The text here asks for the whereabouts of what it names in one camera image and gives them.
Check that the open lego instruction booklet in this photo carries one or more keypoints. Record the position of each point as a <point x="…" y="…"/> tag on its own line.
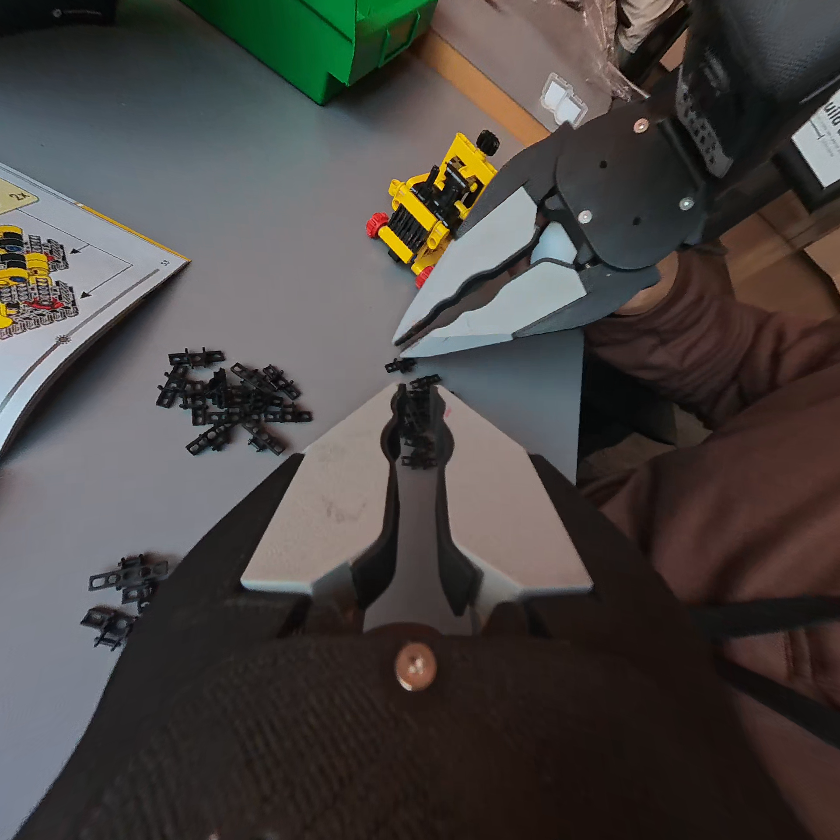
<point x="98" y="295"/>

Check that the yellow lego bulldozer model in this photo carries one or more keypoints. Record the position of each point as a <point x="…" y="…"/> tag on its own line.
<point x="420" y="216"/>

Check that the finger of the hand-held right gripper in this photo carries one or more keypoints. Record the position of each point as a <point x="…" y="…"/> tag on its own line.
<point x="485" y="243"/>
<point x="525" y="302"/>

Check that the small clear plastic case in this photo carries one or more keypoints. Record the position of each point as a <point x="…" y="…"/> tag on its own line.
<point x="563" y="98"/>

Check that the person's right forearm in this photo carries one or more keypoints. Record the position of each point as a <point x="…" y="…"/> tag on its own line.
<point x="722" y="321"/>

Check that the clear plastic bag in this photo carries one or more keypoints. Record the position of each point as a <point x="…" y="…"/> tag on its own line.
<point x="604" y="39"/>

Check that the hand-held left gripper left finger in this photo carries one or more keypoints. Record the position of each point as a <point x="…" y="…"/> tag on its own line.
<point x="315" y="518"/>

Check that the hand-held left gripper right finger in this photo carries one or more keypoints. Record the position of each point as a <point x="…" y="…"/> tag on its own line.
<point x="512" y="525"/>

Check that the green plastic bin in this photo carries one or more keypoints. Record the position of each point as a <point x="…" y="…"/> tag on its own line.
<point x="295" y="39"/>

